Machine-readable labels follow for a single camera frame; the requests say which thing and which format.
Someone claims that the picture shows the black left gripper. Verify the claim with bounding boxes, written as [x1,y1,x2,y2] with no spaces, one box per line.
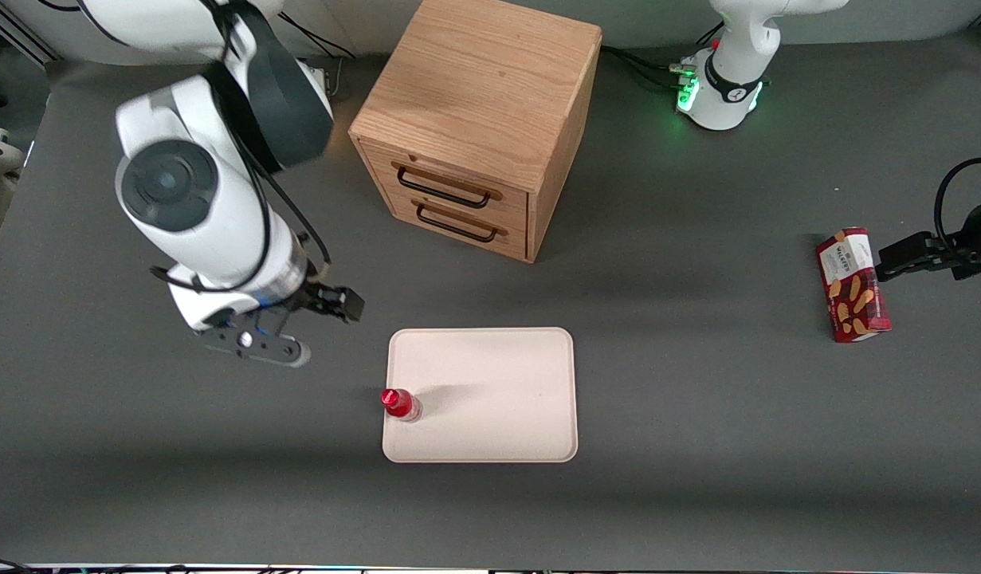
[876,197,981,285]

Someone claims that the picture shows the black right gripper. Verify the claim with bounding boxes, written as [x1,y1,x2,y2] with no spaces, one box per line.
[278,278,366,324]

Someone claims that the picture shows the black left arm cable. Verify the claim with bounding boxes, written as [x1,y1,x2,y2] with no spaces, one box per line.
[933,157,981,258]

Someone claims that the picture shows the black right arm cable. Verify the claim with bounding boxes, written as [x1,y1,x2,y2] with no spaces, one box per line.
[149,0,333,294]

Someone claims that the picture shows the red biscuit box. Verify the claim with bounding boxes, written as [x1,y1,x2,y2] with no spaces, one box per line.
[815,226,893,344]

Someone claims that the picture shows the black left base cables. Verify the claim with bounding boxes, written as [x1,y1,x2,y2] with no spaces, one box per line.
[601,22,724,90]

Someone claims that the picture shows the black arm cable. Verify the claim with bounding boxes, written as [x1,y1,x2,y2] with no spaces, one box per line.
[149,0,333,294]
[933,157,981,258]

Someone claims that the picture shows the wooden two-drawer cabinet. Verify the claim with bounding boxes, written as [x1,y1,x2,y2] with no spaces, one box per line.
[348,0,603,265]

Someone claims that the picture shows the black base cables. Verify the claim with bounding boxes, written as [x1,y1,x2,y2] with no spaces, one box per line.
[281,12,360,100]
[601,22,724,90]

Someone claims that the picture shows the aluminium frame rail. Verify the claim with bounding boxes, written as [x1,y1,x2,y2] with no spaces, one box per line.
[0,0,62,65]

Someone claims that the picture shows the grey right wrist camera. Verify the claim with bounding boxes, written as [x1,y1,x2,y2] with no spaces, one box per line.
[194,321,312,369]

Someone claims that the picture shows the black drawer handle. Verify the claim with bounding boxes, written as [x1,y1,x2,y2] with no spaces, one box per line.
[415,202,499,244]
[396,165,493,210]

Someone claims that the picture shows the beige rectangular tray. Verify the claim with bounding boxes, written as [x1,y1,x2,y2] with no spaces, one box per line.
[382,326,579,464]

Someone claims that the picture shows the red coke bottle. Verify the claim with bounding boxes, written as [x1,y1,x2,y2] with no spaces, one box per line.
[380,387,422,423]

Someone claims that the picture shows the black right base cables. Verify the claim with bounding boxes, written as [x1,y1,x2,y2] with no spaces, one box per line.
[281,12,360,100]

